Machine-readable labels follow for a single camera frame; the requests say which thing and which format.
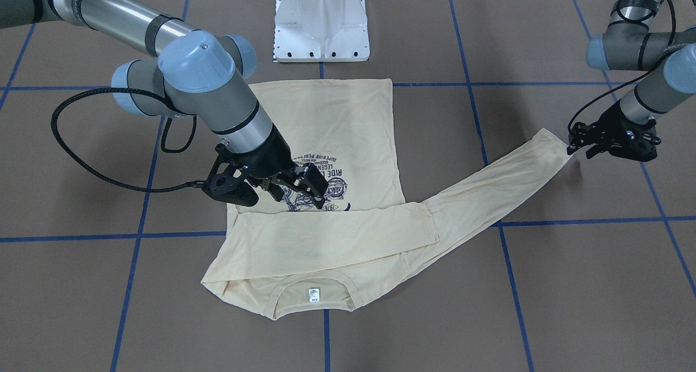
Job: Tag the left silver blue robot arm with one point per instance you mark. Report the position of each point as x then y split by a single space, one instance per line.
666 61

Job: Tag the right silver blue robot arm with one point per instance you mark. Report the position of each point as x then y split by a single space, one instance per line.
191 73

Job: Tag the cream long-sleeve graphic shirt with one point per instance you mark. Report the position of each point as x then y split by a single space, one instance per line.
277 261

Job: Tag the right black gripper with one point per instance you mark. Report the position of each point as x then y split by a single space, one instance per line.
273 159

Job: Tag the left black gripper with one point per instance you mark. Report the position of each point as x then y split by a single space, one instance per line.
616 121

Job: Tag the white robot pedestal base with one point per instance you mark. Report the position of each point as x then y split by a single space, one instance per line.
328 31

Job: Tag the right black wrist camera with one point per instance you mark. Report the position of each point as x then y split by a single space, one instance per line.
227 182

